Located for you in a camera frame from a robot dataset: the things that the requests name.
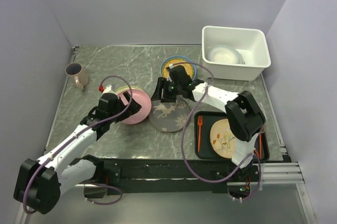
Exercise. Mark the blue plate with bamboo mat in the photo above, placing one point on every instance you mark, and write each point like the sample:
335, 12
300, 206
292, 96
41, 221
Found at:
190, 68

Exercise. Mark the grey reindeer plate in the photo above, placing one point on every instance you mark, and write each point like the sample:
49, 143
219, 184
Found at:
169, 117

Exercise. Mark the pink mug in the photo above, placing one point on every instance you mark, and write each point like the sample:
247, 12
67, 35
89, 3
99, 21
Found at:
78, 75

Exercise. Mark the white scalloped plate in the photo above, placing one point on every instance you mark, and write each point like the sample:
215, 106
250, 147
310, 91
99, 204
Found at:
239, 57

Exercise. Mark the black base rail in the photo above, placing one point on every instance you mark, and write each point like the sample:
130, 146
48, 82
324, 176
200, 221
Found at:
157, 176

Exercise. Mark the beige bird plate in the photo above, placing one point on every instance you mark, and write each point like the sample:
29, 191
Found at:
222, 139

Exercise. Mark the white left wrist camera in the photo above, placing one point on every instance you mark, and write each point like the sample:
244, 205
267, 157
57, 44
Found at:
106, 89

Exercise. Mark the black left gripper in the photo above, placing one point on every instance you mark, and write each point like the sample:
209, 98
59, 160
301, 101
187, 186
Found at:
133, 108

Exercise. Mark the yellow black patterned plate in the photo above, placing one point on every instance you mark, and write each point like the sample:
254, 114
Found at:
125, 88

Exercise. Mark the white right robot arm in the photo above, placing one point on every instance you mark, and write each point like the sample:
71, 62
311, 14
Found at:
243, 113

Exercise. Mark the black tray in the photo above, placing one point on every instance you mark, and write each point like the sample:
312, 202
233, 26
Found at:
209, 118

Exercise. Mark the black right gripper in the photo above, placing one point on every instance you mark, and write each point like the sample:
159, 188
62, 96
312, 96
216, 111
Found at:
162, 84

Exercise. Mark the white plastic bin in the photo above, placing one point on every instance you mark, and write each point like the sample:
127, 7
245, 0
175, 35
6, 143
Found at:
251, 43

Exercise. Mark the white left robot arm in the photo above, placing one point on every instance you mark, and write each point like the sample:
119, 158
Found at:
40, 183

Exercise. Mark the orange plastic fork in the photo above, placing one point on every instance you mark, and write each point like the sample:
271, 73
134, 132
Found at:
200, 123

